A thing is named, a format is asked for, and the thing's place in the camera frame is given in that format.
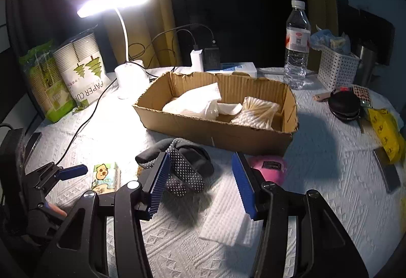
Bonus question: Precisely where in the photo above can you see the black charger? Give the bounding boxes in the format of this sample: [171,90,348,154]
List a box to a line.
[203,40,222,72]

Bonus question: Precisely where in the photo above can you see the black charger cable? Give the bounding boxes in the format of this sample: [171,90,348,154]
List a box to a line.
[140,24,217,71]

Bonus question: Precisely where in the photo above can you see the black round zip case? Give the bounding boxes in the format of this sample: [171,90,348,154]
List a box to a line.
[328,90,362,121]

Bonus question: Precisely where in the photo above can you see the dark flat phone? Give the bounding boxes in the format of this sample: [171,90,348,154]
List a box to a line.
[373,149,402,193]

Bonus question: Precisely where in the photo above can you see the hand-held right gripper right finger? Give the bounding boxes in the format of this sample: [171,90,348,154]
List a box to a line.
[232,152,368,278]

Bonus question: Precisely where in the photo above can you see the pink soft pouch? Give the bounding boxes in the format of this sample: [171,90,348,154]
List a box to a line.
[249,156,287,186]

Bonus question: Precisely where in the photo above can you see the yellow packet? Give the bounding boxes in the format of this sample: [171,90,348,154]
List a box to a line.
[367,108,406,165]

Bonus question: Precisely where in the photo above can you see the white paper cup pack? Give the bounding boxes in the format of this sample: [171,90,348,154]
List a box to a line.
[52,31,110,109]

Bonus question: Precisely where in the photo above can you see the cartoon print tissue packet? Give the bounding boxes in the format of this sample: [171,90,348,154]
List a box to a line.
[92,162,123,194]

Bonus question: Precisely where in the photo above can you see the black lamp cable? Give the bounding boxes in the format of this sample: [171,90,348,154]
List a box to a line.
[52,76,150,169]

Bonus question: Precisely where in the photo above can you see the white paper towel sheet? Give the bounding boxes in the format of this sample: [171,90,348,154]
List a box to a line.
[199,181,264,247]

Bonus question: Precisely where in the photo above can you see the white charger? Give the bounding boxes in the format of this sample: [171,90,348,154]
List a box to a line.
[190,45,205,72]

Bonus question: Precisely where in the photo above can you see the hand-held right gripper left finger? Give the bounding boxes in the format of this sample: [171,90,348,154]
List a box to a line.
[35,152,173,278]

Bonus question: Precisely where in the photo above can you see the dark grey dotted sock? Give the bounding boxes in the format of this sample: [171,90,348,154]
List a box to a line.
[135,137,214,198]

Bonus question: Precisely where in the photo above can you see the cardboard box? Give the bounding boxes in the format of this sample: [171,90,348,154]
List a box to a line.
[132,71,299,158]

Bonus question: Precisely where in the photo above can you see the clear water bottle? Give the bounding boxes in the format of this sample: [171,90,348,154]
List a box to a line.
[283,0,311,90]

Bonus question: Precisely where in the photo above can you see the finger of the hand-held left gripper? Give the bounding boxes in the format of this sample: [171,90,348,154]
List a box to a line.
[26,162,89,193]

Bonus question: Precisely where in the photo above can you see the white tissue pack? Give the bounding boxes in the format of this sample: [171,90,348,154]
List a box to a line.
[162,82,223,121]

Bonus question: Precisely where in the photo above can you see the blue plastic bag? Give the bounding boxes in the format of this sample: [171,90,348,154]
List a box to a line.
[310,29,351,55]

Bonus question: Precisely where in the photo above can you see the white desk lamp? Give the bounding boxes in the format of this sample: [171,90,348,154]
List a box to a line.
[77,0,152,100]

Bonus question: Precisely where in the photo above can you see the metal tumbler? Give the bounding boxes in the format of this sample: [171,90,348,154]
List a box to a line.
[353,40,379,86]

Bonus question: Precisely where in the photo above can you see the patterned card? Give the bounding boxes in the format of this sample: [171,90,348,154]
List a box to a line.
[353,85,372,107]

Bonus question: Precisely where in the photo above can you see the white textured tablecloth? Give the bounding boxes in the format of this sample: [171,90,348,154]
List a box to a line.
[6,67,406,278]

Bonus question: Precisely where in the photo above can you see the person's left hand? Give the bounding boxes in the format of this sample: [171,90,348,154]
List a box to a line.
[44,204,68,218]

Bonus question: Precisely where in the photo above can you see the white power strip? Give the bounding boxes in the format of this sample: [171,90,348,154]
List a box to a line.
[203,61,258,78]

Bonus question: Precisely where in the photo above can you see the green paper cup pack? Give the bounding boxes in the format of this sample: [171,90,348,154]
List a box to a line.
[18,40,78,123]

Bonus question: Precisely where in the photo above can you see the bag of cotton swabs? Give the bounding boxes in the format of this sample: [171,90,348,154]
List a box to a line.
[231,96,281,131]

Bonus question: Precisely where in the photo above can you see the white plastic basket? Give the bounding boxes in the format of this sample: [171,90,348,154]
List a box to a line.
[318,45,362,91]

